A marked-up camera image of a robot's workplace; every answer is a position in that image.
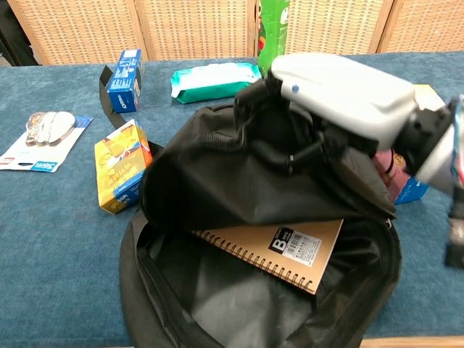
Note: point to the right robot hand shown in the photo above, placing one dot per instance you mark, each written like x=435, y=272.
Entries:
x=344, y=94

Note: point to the black fabric backpack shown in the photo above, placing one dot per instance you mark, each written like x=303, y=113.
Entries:
x=224, y=181

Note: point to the kraft spiral notebook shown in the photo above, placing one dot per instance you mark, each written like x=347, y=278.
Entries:
x=253, y=243

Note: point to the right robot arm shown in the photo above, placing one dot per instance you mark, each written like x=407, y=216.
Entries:
x=438, y=159

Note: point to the white yellow notepad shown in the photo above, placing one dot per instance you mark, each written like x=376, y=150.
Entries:
x=429, y=96

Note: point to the green chips can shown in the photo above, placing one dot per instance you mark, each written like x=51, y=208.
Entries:
x=272, y=32

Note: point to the large blue pink Oreo box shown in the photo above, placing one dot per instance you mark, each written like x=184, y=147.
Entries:
x=409, y=192

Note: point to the green wet wipes pack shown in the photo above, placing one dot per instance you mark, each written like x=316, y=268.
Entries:
x=210, y=83

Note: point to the wicker folding screen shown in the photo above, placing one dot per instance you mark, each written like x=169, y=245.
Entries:
x=195, y=29

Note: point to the slim blue Oreo box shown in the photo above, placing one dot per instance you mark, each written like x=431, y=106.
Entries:
x=125, y=83

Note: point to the yellow cookie box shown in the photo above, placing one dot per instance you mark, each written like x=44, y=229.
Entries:
x=119, y=166

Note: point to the correction tape blister pack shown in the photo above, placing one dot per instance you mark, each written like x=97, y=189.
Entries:
x=43, y=145

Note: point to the blue table cloth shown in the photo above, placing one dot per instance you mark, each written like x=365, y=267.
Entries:
x=58, y=235

